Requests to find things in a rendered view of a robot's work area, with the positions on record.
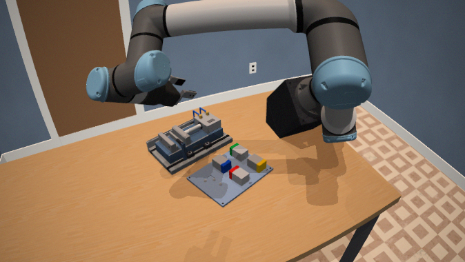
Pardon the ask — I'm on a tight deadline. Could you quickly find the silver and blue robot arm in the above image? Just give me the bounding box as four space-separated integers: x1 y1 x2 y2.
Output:
86 0 372 143

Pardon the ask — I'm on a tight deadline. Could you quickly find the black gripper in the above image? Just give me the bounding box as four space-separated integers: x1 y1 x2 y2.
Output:
129 75 197 107

